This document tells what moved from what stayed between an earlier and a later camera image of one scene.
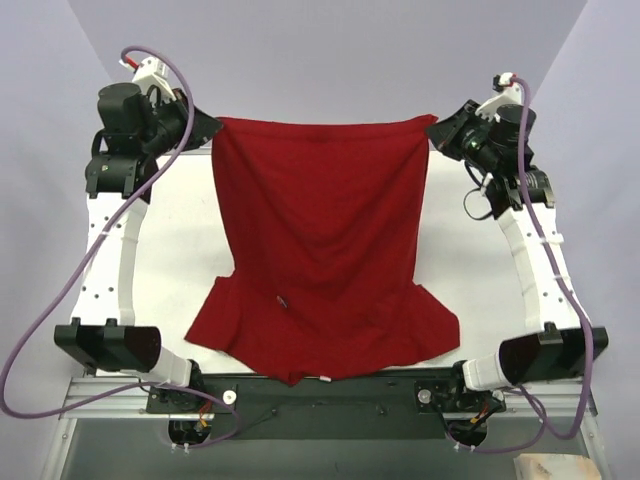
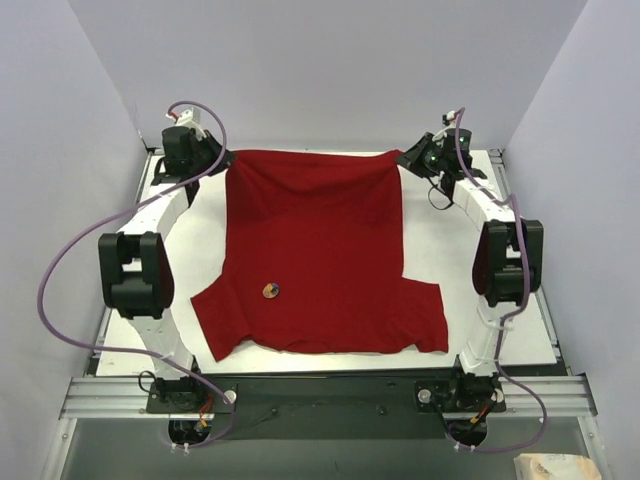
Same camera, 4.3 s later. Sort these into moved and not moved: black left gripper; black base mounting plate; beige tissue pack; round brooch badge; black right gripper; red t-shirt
Moved: round brooch badge; red t-shirt; black right gripper; black left gripper
Not moved: black base mounting plate; beige tissue pack
